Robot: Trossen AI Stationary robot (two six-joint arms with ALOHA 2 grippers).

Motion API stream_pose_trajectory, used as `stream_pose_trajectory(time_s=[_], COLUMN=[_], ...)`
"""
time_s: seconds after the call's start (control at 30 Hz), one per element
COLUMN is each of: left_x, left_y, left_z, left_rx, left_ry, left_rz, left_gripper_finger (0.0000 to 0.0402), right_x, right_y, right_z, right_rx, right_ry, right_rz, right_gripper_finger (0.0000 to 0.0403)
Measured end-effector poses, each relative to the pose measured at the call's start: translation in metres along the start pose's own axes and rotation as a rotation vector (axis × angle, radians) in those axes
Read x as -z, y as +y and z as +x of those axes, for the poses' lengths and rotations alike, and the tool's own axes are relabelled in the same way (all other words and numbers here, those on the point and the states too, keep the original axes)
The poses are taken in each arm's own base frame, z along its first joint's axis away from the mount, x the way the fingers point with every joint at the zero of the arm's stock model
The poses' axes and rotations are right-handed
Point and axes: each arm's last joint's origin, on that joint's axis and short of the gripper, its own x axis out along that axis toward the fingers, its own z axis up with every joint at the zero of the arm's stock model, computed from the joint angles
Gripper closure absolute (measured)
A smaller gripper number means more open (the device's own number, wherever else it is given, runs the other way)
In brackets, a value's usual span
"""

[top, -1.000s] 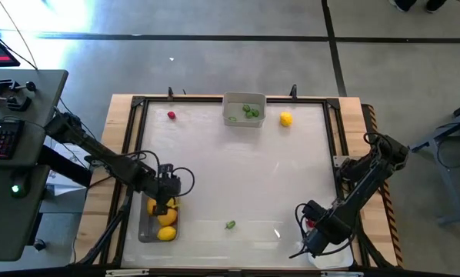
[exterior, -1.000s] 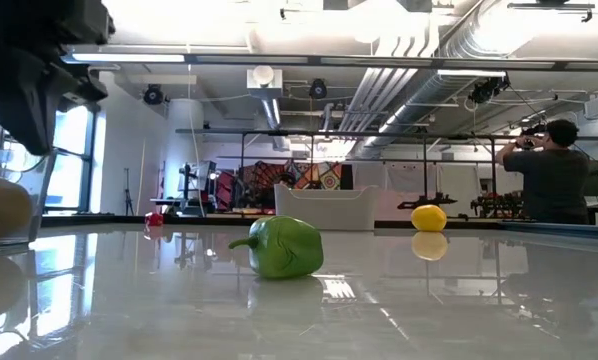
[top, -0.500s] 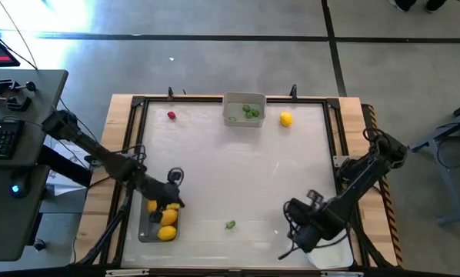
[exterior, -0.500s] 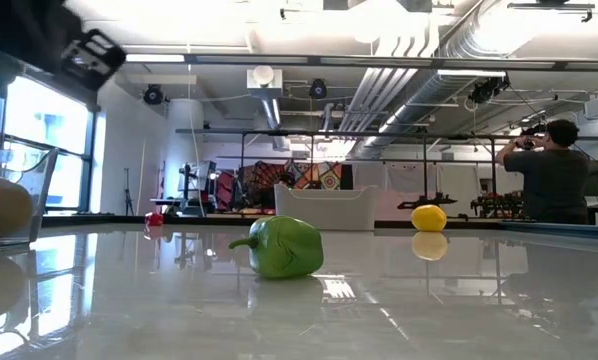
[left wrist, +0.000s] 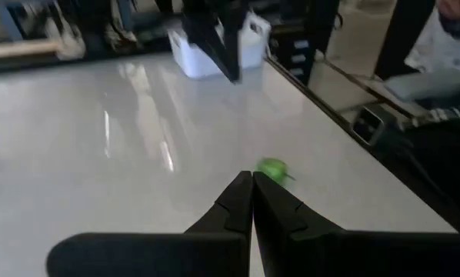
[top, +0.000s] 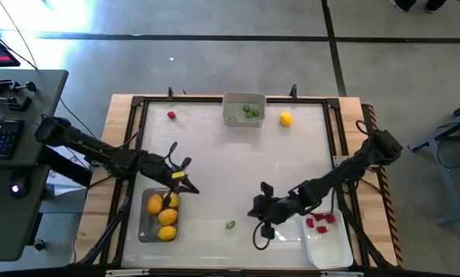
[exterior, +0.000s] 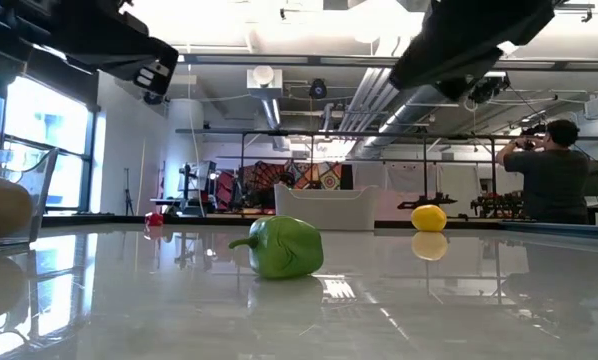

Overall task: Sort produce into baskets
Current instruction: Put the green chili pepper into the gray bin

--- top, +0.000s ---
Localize person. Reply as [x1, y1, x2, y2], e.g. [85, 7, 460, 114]
[388, 0, 448, 13]

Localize dark grey desk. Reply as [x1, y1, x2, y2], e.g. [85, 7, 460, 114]
[0, 68, 70, 262]

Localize yellow-black hazard tape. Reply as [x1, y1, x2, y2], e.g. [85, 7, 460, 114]
[362, 102, 405, 267]

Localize black right camera cable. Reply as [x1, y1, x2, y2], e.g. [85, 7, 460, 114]
[252, 217, 278, 252]

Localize black diagonal brace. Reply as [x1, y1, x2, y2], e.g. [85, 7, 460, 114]
[341, 209, 395, 269]
[78, 195, 133, 266]

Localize black table frame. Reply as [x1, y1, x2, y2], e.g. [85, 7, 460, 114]
[128, 95, 343, 270]

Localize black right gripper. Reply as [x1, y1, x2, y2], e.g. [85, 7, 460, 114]
[247, 193, 306, 226]

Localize metal tray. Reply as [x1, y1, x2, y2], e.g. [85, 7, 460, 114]
[137, 187, 182, 244]

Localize black computer mouse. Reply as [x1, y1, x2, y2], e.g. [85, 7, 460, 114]
[8, 173, 32, 200]

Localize black camera cable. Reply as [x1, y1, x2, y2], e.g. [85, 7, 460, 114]
[163, 141, 179, 170]
[252, 217, 278, 252]

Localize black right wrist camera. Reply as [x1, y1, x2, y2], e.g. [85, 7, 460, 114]
[259, 181, 275, 198]

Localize white plastic basket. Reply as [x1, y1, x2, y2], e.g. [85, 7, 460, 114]
[222, 91, 268, 128]
[301, 209, 355, 270]

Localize black left camera cable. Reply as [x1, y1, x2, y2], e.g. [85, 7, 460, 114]
[163, 141, 179, 170]

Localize yellow toy lemon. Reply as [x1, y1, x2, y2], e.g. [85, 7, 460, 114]
[279, 111, 294, 128]
[156, 225, 178, 242]
[164, 191, 181, 209]
[157, 208, 179, 227]
[146, 193, 165, 215]

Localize black C-clamp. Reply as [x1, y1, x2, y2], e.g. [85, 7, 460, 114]
[0, 91, 33, 113]
[0, 76, 38, 94]

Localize silver end bracket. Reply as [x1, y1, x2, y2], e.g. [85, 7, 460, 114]
[105, 268, 151, 277]
[320, 270, 365, 277]

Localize white paper sheets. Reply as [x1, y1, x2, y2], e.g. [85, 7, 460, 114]
[45, 145, 92, 198]

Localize black keyboard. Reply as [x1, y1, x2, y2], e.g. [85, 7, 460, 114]
[0, 118, 26, 161]

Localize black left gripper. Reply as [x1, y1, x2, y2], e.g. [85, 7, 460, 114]
[139, 153, 201, 209]

